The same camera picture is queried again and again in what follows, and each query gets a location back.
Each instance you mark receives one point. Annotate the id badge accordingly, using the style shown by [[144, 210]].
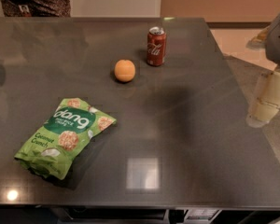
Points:
[[24, 10]]

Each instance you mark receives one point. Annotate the red coke can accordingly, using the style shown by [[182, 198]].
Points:
[[156, 46]]

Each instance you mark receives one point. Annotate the green rice chips bag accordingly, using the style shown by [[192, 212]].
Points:
[[51, 150]]

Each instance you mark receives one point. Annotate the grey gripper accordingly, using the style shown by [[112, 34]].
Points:
[[279, 39]]

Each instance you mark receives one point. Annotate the orange fruit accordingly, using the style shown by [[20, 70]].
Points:
[[124, 70]]

